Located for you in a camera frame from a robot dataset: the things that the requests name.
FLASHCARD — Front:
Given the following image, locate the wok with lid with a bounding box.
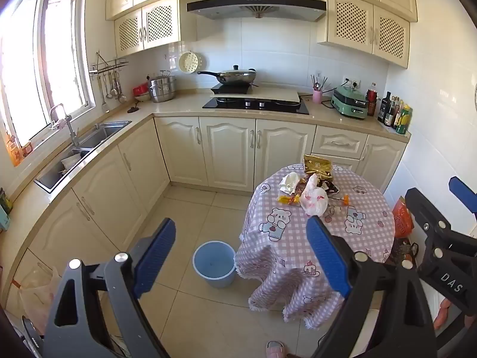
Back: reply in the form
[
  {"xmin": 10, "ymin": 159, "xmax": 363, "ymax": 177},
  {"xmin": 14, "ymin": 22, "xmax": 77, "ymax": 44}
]
[{"xmin": 197, "ymin": 65, "xmax": 258, "ymax": 85}]

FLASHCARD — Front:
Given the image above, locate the metal utensil rack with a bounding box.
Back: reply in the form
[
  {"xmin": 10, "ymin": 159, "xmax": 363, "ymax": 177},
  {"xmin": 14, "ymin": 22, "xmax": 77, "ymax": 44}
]
[{"xmin": 89, "ymin": 50, "xmax": 129, "ymax": 76}]

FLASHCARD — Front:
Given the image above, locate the green electric grill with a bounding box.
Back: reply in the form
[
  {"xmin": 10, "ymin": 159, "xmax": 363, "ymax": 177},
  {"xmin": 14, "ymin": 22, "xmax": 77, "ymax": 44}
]
[{"xmin": 331, "ymin": 84, "xmax": 369, "ymax": 120}]

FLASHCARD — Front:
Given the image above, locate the clear plastic bag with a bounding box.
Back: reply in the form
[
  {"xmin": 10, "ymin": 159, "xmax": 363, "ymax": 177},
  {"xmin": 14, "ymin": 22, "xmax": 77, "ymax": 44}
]
[{"xmin": 17, "ymin": 265, "xmax": 62, "ymax": 334}]

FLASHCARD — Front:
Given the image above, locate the cream lattice door cabinet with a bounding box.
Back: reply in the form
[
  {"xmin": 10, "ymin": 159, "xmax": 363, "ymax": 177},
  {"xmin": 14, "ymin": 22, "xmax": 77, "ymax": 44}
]
[
  {"xmin": 114, "ymin": 0, "xmax": 181, "ymax": 58},
  {"xmin": 317, "ymin": 0, "xmax": 411, "ymax": 68}
]

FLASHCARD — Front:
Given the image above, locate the person's right hand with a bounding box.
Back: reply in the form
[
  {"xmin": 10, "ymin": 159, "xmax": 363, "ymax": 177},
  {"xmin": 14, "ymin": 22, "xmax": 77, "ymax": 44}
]
[{"xmin": 437, "ymin": 299, "xmax": 453, "ymax": 329}]

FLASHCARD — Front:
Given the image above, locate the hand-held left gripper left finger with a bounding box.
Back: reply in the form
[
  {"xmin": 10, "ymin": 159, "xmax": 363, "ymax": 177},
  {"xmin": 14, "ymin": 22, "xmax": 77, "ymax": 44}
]
[{"xmin": 42, "ymin": 217, "xmax": 176, "ymax": 358}]

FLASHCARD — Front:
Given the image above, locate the black glass gas stove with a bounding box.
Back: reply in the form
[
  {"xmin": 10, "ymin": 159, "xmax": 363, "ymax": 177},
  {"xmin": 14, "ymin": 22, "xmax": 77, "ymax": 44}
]
[{"xmin": 202, "ymin": 96, "xmax": 310, "ymax": 115}]

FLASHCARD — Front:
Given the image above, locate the steel sink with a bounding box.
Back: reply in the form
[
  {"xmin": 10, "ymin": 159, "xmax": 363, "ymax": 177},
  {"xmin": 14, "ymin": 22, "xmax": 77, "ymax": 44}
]
[{"xmin": 34, "ymin": 120, "xmax": 132, "ymax": 194}]

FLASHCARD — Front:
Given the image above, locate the green yellow bottle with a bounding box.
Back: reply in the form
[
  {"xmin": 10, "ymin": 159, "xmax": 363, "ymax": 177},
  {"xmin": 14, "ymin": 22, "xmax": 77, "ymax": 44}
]
[{"xmin": 396, "ymin": 104, "xmax": 411, "ymax": 135}]

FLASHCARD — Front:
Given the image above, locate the steel steamer pot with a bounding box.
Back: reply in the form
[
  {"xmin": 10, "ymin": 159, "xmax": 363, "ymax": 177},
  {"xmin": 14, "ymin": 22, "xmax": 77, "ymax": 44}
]
[{"xmin": 148, "ymin": 70, "xmax": 177, "ymax": 104}]

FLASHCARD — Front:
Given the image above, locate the pink cup with chopsticks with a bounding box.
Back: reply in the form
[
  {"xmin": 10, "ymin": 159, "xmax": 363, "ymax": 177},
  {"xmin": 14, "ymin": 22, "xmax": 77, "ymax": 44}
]
[{"xmin": 310, "ymin": 75, "xmax": 329, "ymax": 104}]

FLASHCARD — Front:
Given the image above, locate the cream colander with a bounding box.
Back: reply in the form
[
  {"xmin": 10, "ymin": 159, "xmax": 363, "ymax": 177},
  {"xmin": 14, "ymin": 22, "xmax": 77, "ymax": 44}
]
[{"xmin": 178, "ymin": 51, "xmax": 205, "ymax": 73}]

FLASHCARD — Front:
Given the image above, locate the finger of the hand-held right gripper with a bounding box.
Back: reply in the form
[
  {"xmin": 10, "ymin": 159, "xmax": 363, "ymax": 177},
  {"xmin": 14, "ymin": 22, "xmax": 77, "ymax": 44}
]
[
  {"xmin": 405, "ymin": 188, "xmax": 477, "ymax": 274},
  {"xmin": 449, "ymin": 176, "xmax": 477, "ymax": 215}
]

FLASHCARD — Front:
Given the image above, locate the range hood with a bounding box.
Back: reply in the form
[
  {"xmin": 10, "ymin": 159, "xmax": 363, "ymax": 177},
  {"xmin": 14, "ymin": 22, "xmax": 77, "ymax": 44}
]
[{"xmin": 186, "ymin": 0, "xmax": 327, "ymax": 22}]

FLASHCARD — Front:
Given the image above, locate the pink slipper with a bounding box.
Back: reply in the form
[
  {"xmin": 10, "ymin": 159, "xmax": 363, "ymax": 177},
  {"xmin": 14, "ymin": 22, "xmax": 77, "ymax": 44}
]
[{"xmin": 265, "ymin": 340, "xmax": 287, "ymax": 358}]

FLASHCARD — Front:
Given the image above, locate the dark glass bottle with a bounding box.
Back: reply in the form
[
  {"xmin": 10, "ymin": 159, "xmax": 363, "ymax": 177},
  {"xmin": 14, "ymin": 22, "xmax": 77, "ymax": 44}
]
[{"xmin": 377, "ymin": 91, "xmax": 392, "ymax": 124}]

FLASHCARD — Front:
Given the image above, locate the window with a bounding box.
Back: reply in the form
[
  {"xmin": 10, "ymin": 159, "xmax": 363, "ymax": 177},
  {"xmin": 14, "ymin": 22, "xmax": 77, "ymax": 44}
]
[{"xmin": 0, "ymin": 0, "xmax": 94, "ymax": 146}]

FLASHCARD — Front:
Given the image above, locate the black induction cooker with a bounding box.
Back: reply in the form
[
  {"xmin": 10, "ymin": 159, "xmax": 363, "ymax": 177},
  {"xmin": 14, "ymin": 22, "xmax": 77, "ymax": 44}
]
[{"xmin": 210, "ymin": 83, "xmax": 259, "ymax": 95}]

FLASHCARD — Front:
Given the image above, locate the round table pink checked tablecloth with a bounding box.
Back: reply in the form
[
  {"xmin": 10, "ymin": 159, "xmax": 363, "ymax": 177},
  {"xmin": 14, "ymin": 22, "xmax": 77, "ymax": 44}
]
[{"xmin": 234, "ymin": 162, "xmax": 396, "ymax": 329}]

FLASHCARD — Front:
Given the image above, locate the cream base cabinet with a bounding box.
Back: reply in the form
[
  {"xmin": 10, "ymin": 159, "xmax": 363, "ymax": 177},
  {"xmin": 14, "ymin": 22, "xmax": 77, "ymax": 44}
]
[{"xmin": 7, "ymin": 115, "xmax": 408, "ymax": 306}]

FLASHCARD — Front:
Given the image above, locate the orange bag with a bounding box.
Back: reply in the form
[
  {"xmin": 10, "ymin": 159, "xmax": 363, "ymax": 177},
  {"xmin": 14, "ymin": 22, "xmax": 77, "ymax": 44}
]
[{"xmin": 392, "ymin": 196, "xmax": 415, "ymax": 239}]

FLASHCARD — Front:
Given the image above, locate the metal faucet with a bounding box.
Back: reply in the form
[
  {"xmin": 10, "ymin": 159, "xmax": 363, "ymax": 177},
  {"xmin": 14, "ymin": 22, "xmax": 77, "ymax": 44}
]
[{"xmin": 49, "ymin": 104, "xmax": 80, "ymax": 148}]

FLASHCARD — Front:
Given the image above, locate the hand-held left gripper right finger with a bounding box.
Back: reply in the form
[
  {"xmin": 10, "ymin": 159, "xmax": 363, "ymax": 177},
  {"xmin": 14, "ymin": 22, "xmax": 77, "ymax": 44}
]
[{"xmin": 306, "ymin": 215, "xmax": 437, "ymax": 358}]

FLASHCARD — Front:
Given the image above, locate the row of hanging metal utensils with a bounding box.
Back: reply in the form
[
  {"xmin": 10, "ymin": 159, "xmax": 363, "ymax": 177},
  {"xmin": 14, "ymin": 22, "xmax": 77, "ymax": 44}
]
[{"xmin": 97, "ymin": 72, "xmax": 127, "ymax": 113}]

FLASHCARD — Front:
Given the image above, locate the white tissue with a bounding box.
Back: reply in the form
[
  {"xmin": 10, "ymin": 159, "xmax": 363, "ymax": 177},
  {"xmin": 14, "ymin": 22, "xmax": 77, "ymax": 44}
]
[{"xmin": 279, "ymin": 172, "xmax": 301, "ymax": 195}]

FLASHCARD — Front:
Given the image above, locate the white plastic bag red print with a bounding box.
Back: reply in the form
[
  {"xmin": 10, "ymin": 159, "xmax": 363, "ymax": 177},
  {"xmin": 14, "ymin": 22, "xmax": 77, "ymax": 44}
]
[{"xmin": 300, "ymin": 173, "xmax": 329, "ymax": 217}]

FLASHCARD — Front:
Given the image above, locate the small dark sauce bottle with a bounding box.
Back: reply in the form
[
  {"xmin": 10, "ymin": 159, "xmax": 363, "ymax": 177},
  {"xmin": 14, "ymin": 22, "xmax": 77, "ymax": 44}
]
[{"xmin": 388, "ymin": 97, "xmax": 401, "ymax": 127}]

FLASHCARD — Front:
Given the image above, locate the blue plastic bin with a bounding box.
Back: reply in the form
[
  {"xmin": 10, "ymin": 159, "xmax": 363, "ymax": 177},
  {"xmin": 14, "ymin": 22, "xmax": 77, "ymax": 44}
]
[{"xmin": 192, "ymin": 240, "xmax": 237, "ymax": 289}]

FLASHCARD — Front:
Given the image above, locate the orange box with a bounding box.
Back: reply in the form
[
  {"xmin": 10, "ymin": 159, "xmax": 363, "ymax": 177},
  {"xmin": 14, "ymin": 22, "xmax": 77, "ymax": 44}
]
[{"xmin": 5, "ymin": 134, "xmax": 32, "ymax": 166}]

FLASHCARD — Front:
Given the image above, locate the cream drawer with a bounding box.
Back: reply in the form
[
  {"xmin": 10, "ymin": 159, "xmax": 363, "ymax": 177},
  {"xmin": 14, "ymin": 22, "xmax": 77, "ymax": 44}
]
[{"xmin": 311, "ymin": 126, "xmax": 369, "ymax": 160}]

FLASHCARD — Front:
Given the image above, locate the teal box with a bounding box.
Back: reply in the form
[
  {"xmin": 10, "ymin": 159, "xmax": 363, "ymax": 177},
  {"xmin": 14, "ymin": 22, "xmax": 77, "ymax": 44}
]
[{"xmin": 0, "ymin": 188, "xmax": 13, "ymax": 232}]

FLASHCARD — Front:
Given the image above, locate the gold foil bag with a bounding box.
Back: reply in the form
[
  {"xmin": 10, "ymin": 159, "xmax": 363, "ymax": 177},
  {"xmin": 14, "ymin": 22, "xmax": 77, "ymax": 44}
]
[{"xmin": 303, "ymin": 154, "xmax": 333, "ymax": 178}]

